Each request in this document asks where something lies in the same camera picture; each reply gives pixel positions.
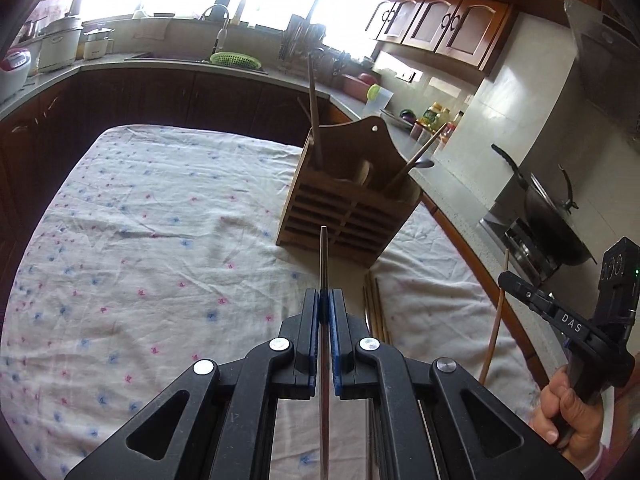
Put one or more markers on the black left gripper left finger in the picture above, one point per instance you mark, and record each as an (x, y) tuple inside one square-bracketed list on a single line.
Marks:
[(215, 421)]

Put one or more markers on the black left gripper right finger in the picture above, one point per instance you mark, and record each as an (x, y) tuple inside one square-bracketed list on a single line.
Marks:
[(434, 420)]

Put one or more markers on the dark chopstick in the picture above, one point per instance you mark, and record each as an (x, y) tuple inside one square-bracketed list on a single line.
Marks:
[(324, 361)]

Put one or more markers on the light wooden chopstick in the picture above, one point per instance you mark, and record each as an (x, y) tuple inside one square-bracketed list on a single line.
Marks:
[(492, 342)]

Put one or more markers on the wooden utensil holder box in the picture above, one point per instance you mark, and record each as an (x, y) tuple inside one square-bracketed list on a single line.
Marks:
[(351, 179)]

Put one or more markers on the chrome kitchen faucet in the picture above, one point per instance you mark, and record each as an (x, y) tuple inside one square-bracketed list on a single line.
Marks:
[(217, 13)]

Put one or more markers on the person's right hand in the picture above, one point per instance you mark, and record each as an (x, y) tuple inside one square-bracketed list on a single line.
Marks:
[(559, 399)]

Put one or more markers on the chopsticks lying on cloth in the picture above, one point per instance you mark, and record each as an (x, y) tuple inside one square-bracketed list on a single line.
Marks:
[(375, 320)]

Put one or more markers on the black wok with lid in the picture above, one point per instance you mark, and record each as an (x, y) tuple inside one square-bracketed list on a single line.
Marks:
[(549, 219)]

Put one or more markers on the floral white tablecloth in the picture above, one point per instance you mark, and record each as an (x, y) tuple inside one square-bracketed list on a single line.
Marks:
[(160, 249)]

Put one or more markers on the chopstick in holder right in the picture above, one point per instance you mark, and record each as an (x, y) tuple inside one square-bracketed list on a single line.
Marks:
[(413, 161)]

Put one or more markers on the metal spoon in holder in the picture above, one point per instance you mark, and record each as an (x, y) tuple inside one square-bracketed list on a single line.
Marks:
[(424, 164)]

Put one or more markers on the yellow oil bottle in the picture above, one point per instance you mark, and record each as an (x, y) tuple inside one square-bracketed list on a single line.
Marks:
[(435, 116)]

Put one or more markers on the steel range hood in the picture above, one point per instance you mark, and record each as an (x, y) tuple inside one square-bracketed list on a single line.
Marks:
[(608, 59)]

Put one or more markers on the clear jug green lid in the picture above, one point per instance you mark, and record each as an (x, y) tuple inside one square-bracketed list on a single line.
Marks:
[(377, 99)]

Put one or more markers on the green sink basket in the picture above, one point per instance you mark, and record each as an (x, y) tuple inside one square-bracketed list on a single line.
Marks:
[(235, 60)]

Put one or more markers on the wooden upper cabinets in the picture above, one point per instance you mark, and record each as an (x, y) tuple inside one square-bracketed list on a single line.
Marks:
[(471, 32)]

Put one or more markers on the dish drying rack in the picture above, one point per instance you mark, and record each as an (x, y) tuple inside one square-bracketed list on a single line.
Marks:
[(299, 38)]

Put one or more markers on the red white rice cooker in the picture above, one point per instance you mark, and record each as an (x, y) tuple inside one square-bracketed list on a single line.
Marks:
[(14, 71)]

